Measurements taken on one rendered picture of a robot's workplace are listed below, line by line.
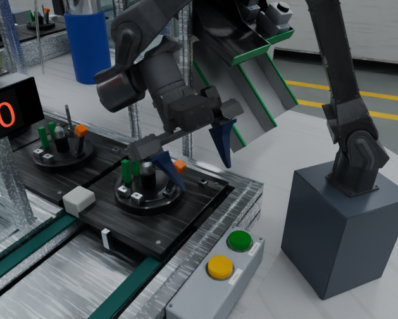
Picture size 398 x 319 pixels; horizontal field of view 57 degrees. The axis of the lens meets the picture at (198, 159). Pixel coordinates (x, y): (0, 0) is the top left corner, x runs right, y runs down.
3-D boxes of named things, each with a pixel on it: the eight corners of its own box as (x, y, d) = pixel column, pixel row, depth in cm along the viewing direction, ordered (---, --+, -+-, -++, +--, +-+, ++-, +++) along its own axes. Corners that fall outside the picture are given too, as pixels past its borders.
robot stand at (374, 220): (381, 277, 71) (415, 197, 60) (322, 301, 66) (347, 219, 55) (333, 230, 82) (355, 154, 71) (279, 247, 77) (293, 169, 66)
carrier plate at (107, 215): (228, 189, 79) (229, 181, 78) (161, 262, 62) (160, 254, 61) (142, 156, 90) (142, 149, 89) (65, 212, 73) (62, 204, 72)
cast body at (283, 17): (285, 37, 91) (298, 12, 86) (273, 39, 89) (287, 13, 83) (262, 17, 94) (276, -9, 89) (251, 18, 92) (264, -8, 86)
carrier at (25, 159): (138, 155, 91) (133, 109, 84) (60, 209, 74) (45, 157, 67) (71, 130, 101) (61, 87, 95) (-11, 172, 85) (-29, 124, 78)
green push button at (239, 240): (254, 243, 66) (255, 235, 65) (244, 257, 63) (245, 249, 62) (234, 234, 68) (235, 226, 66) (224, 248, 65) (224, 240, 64)
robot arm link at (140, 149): (108, 113, 56) (113, 106, 50) (210, 72, 62) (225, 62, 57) (131, 162, 57) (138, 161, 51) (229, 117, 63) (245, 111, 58)
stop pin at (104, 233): (113, 245, 69) (111, 230, 66) (109, 250, 68) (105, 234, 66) (108, 243, 69) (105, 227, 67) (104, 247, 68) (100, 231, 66)
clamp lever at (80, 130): (84, 152, 83) (88, 128, 78) (78, 156, 82) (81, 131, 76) (73, 143, 84) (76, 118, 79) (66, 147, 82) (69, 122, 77)
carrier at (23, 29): (76, 29, 193) (71, 4, 187) (37, 40, 177) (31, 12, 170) (46, 23, 204) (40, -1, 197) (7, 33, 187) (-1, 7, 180)
